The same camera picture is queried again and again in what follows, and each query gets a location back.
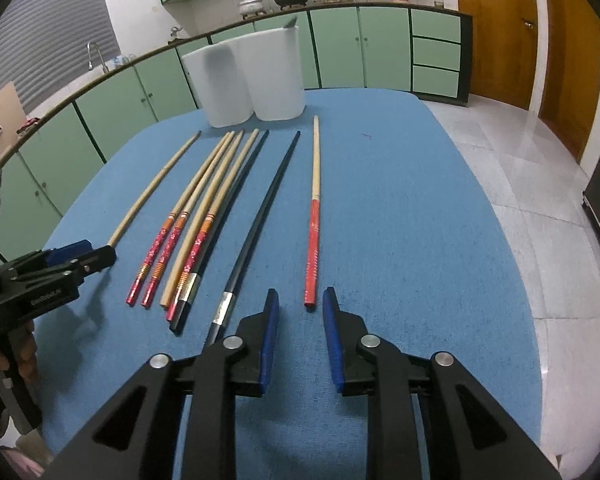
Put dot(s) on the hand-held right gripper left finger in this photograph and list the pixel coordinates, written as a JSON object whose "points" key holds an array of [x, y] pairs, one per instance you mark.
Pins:
{"points": [[269, 340]]}

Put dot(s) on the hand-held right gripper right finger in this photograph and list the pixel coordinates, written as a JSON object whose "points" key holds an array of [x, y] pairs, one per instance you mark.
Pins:
{"points": [[332, 345]]}

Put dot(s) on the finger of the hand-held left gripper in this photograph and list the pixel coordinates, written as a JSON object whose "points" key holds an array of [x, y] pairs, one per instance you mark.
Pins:
{"points": [[65, 252], [97, 259]]}

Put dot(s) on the black chopstick silver band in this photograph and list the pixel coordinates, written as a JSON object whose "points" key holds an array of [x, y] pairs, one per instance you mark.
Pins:
{"points": [[193, 287], [225, 307]]}

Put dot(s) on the red patterned chopstick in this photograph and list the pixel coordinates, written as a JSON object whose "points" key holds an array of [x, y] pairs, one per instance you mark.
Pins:
{"points": [[198, 245], [152, 255], [169, 255], [311, 260]]}

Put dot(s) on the plain bamboo chopstick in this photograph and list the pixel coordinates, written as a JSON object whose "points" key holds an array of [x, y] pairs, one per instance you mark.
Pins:
{"points": [[179, 262], [181, 154]]}

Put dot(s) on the white two-compartment utensil holder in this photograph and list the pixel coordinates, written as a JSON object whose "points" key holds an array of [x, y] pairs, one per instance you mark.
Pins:
{"points": [[260, 75]]}

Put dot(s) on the person's left hand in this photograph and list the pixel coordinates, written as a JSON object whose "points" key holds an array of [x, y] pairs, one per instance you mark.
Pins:
{"points": [[25, 355]]}

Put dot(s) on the red cloth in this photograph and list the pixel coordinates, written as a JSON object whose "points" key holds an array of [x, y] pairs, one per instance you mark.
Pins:
{"points": [[28, 124]]}

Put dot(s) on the blue table mat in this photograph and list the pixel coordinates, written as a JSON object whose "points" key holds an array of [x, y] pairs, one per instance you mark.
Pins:
{"points": [[405, 210]]}

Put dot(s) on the metal kitchen faucet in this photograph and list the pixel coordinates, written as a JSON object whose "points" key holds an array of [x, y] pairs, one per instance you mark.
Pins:
{"points": [[102, 60]]}

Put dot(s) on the plastic bottle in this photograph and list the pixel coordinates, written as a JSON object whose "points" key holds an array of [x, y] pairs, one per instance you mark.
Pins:
{"points": [[124, 59]]}

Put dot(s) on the grey window blind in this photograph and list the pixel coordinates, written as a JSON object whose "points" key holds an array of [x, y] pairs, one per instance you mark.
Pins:
{"points": [[45, 25]]}

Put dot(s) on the small metal kettle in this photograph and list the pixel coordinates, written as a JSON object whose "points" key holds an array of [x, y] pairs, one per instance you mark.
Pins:
{"points": [[175, 35]]}

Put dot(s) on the white cooking pot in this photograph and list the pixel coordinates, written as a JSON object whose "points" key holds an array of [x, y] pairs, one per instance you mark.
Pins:
{"points": [[251, 6]]}

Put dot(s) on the green lower kitchen cabinets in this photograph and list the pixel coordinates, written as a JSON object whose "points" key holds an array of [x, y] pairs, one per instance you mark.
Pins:
{"points": [[340, 45]]}

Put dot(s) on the plain wooden door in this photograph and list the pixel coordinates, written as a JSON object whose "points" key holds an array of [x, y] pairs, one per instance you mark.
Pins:
{"points": [[570, 70]]}

